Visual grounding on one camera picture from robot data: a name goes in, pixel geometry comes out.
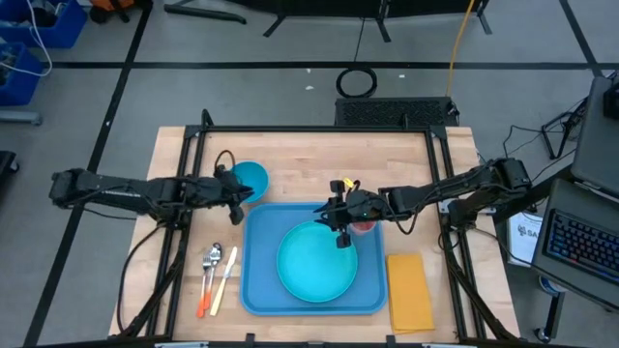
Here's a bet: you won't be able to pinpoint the knife with cream handle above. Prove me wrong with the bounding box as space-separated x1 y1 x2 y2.
209 246 239 318

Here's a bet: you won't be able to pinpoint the blue plastic storage bin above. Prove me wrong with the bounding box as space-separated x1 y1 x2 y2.
0 42 45 107
0 0 89 49

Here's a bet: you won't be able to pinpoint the fork with orange handle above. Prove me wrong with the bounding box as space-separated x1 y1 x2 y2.
195 249 215 319

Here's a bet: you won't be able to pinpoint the coiled black cable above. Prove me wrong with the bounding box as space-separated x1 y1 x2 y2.
336 67 379 100

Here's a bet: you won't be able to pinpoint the tangled black cables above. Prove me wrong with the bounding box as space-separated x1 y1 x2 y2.
501 96 589 171

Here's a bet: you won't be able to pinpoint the blue plastic bowl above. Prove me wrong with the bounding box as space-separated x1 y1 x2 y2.
230 160 270 204

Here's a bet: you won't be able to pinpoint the grey closed laptop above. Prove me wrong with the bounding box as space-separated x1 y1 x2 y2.
570 75 619 197

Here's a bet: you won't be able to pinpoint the white loose cable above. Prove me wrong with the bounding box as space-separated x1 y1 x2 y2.
0 0 52 78

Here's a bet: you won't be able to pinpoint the teal round plate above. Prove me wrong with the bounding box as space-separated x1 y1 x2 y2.
276 220 360 305

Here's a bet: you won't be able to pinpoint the black floor base bar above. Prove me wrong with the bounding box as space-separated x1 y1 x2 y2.
163 3 248 26

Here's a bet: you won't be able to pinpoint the grey metal foot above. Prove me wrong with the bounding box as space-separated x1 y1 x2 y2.
0 109 43 127

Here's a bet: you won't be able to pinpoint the yellow cloth napkin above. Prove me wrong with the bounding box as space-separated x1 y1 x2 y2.
385 253 436 334

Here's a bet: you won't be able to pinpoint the thin black floor cable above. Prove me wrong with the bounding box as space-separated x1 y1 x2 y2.
354 16 367 70

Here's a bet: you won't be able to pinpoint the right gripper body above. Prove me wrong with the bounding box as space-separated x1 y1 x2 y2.
330 179 363 249

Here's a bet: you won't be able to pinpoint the pink plastic cup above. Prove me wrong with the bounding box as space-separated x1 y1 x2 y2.
348 219 377 237

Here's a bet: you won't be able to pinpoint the spoon with orange handle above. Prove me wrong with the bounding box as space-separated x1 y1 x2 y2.
202 242 223 311

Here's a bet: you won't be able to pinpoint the blue plastic serving tray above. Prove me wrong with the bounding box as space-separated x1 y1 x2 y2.
239 201 389 318

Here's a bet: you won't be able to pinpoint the yellow hanging cable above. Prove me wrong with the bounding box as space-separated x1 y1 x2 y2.
444 0 478 98

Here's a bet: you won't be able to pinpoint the orange and black vacuum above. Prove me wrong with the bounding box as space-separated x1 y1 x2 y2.
89 0 154 24

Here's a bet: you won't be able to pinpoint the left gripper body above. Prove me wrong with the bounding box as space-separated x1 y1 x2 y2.
210 163 246 226

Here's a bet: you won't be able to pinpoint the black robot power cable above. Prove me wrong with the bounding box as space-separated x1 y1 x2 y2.
115 220 170 334
437 225 533 272

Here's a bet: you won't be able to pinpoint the black aluminium table frame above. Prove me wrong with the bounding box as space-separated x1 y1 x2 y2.
110 108 521 342

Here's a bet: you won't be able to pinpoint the black laptop with lit keyboard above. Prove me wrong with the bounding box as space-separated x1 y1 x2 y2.
531 177 619 310

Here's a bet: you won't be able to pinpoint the white printed paper sheet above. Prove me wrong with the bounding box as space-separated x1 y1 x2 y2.
507 210 545 268

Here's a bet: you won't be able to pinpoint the black rolling stand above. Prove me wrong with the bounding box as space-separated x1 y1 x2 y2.
534 277 566 344

